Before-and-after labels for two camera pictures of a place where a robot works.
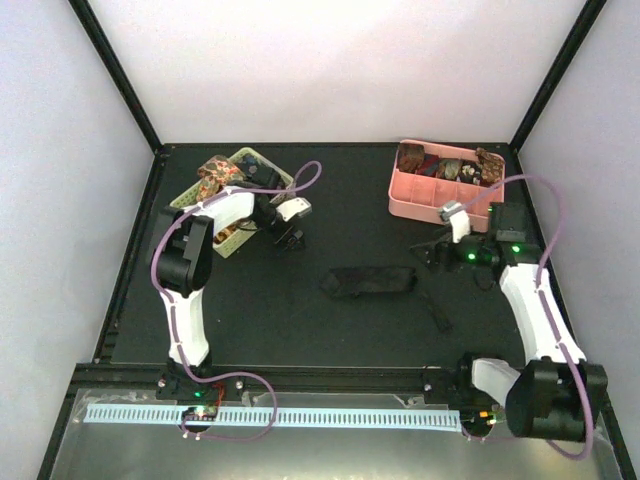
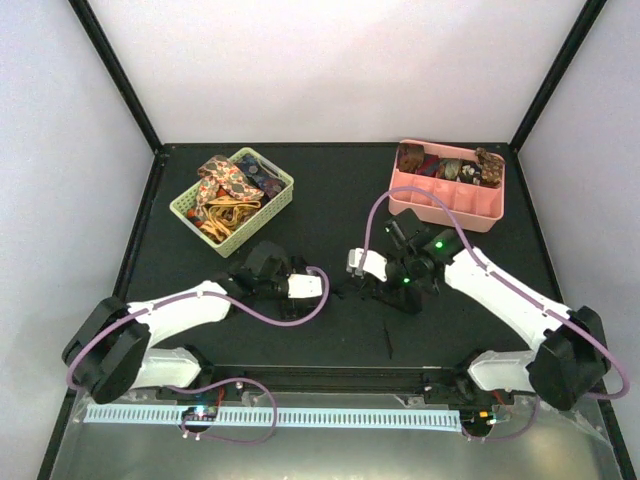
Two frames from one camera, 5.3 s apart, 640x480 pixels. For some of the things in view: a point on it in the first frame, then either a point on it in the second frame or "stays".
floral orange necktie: x=214 y=174 stays
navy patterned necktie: x=252 y=165 stays
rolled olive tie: x=449 y=168 stays
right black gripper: x=435 y=254 -> x=400 y=295
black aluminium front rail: x=112 y=379 stays
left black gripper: x=288 y=246 -> x=291 y=310
